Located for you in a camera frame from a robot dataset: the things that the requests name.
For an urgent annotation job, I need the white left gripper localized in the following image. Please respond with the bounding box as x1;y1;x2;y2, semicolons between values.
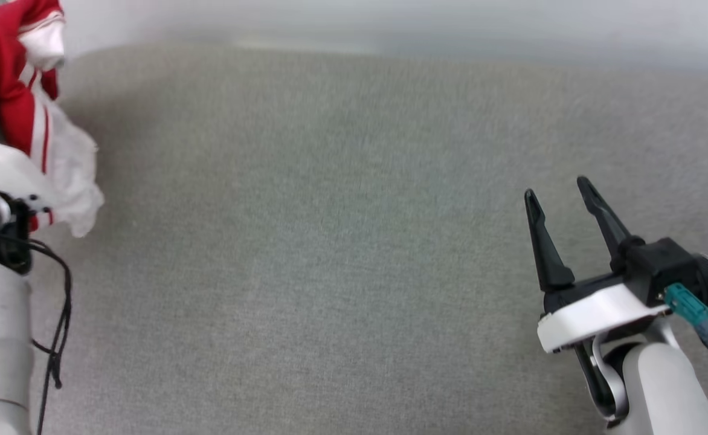
0;137;59;212

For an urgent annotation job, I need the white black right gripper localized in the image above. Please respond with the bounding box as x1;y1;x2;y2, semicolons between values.
524;176;672;355

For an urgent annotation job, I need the red white basketball jersey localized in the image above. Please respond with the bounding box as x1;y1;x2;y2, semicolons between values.
0;0;105;238

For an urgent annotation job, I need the grey fabric surface cover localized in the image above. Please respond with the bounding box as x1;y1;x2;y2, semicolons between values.
25;41;708;435

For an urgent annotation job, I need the teal right camera connector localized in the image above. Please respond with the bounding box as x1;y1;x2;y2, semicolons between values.
664;283;708;343

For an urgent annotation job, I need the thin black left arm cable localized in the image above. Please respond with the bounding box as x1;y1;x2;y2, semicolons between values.
0;225;74;435

